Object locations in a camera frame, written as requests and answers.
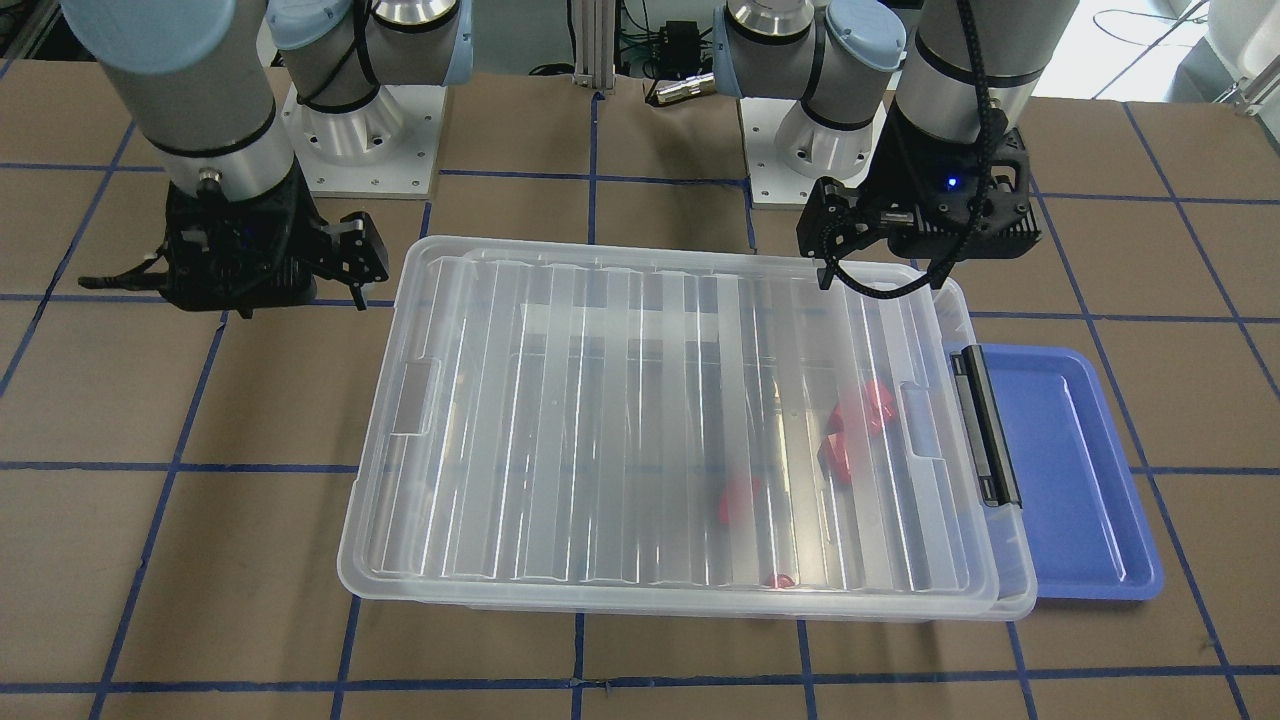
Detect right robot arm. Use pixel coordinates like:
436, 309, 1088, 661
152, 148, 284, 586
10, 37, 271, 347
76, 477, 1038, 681
61, 1, 474, 319

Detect black box latch handle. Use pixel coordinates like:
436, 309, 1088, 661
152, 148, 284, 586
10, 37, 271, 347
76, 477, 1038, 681
948, 345, 1023, 509

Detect aluminium frame post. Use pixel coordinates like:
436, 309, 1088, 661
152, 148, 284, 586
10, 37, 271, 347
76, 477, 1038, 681
567, 1, 618, 95

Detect clear plastic box lid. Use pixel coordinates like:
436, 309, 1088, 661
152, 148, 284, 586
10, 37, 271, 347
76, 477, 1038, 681
337, 234, 1001, 620

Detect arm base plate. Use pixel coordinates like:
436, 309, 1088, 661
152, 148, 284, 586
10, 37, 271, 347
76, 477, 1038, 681
739, 97, 887, 209
282, 85, 448, 200

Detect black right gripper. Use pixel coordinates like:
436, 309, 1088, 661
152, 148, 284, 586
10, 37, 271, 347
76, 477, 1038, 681
79, 165, 389, 318

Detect blue plastic tray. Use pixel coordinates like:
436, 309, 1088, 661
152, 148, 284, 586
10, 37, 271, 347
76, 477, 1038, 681
979, 345, 1165, 602

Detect clear plastic storage box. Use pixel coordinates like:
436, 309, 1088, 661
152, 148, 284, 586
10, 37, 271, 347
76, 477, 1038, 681
422, 261, 1036, 621

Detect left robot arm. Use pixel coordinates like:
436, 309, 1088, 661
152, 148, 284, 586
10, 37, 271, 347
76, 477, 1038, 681
712, 1, 1076, 300

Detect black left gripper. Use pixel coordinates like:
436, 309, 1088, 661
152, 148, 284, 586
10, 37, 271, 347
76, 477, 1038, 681
797, 106, 1041, 291

